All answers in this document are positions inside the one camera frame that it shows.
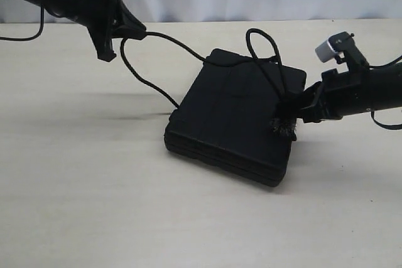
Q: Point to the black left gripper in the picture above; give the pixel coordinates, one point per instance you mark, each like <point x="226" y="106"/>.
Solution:
<point x="111" y="19"/>

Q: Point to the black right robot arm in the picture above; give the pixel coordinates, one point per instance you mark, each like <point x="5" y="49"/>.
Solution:
<point x="338" y="95"/>

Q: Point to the black plastic carrying case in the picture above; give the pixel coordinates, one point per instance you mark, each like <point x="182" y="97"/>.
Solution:
<point x="223" y="121"/>

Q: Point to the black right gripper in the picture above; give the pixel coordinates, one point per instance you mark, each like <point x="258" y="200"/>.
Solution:
<point x="311" y="104"/>

